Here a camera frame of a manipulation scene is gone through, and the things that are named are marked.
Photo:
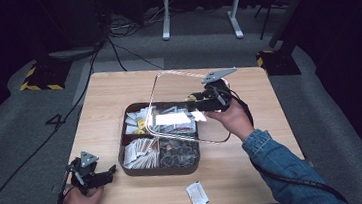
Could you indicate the dark slanted stand pole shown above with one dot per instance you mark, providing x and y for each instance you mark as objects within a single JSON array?
[{"x": 293, "y": 4}]

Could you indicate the pile of white brown sachets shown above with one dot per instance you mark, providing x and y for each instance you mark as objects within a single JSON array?
[{"x": 140, "y": 154}]

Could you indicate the single white packet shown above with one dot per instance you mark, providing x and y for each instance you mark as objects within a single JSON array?
[{"x": 197, "y": 194}]

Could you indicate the person's left hand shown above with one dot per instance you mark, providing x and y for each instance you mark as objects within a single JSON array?
[{"x": 79, "y": 202}]

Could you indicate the pile of dark packets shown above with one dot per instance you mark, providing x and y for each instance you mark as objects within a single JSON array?
[{"x": 179, "y": 154}]

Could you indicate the black yellow striped base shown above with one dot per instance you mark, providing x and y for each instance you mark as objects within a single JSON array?
[
  {"x": 279, "y": 62},
  {"x": 44, "y": 80}
]

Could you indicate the pile of white yellow packets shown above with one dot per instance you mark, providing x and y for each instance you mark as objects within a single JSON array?
[{"x": 137, "y": 123}]

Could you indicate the dark cabinet with grey base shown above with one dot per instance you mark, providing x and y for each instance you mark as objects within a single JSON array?
[{"x": 73, "y": 52}]

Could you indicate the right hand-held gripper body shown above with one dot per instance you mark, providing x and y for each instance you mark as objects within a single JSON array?
[{"x": 217, "y": 97}]

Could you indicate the black tripod legs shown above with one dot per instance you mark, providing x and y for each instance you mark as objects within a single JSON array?
[{"x": 266, "y": 20}]

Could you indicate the dark divided snack box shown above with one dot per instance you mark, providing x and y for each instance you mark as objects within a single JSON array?
[{"x": 162, "y": 170}]

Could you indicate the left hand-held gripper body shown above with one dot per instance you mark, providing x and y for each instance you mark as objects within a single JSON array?
[{"x": 85, "y": 176}]

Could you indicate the clear lid with gold knob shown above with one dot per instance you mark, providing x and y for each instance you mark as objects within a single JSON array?
[{"x": 177, "y": 119}]

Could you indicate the person's right hand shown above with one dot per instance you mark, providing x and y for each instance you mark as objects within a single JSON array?
[{"x": 232, "y": 120}]

